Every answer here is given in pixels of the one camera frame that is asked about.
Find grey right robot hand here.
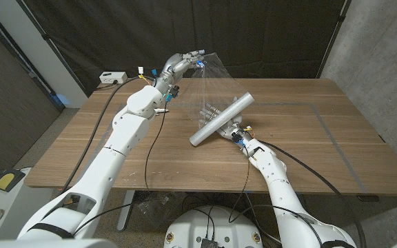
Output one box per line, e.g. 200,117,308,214
198,104,254,141

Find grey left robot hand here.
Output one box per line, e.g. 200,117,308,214
154,50,206,96

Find plastic wrap roll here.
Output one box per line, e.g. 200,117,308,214
189,91,256,147

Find clear plastic wrap sheet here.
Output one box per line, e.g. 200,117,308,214
187,51,246,127

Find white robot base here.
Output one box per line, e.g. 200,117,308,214
163,205,264,248

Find grey tape outline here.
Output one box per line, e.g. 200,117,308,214
81,101,370,194

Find white power strip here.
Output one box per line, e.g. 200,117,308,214
99,71,128,85

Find black backdrop curtain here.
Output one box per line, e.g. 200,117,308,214
15,0,353,97

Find crumpled clear plastic bag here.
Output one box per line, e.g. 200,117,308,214
134,191,182,228

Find black finned electronics box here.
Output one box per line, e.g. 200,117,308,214
200,236,220,248

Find black backdrop stand pole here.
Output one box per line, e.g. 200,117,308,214
316,0,353,79
14,0,90,96

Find white table leg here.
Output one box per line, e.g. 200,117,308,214
116,189,136,231

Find black table foot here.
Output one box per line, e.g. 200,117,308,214
356,194,380,203

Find yellow and black pads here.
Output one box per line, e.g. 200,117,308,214
0,167,26,193

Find white machine housing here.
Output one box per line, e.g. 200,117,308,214
0,167,54,240

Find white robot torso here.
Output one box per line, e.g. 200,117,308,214
0,236,397,248

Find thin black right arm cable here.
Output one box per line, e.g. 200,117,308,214
227,160,322,240

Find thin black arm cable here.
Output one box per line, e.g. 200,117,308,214
72,99,170,237
227,160,322,240

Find black power cord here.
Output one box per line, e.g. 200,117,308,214
95,81,119,91

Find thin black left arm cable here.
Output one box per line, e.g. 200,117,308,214
72,99,170,237

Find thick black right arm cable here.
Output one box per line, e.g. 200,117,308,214
258,139,365,248

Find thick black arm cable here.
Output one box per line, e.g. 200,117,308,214
258,139,365,248
60,76,158,194

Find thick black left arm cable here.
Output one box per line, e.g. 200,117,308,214
60,76,158,194

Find thin black base cable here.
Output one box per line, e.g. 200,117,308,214
181,194,220,239

